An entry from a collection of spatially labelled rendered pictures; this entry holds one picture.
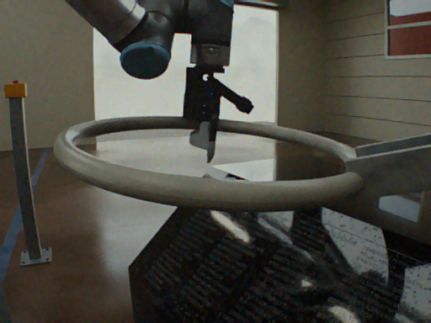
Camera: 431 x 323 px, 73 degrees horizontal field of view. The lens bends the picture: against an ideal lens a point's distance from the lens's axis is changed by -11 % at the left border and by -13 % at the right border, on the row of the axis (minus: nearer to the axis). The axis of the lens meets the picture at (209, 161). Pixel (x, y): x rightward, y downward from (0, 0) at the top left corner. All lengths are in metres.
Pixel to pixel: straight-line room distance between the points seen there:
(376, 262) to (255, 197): 0.24
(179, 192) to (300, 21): 8.84
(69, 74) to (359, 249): 6.68
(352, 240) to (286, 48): 8.26
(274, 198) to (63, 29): 6.85
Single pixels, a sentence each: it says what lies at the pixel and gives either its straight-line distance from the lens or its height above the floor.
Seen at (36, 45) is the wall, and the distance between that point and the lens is 7.04.
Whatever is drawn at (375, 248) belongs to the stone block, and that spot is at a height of 0.78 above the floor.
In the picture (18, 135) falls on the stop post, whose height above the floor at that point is 0.78.
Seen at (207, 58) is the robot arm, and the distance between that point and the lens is 0.70.
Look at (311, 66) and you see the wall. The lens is 9.14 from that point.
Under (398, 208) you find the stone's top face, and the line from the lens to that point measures 0.61.
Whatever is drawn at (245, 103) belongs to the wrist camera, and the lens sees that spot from 0.74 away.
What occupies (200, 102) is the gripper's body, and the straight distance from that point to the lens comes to 0.71.
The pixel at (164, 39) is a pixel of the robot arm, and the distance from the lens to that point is 0.62.
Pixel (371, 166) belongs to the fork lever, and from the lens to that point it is 0.40.
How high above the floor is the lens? 0.99
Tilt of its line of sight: 12 degrees down
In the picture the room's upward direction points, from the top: straight up
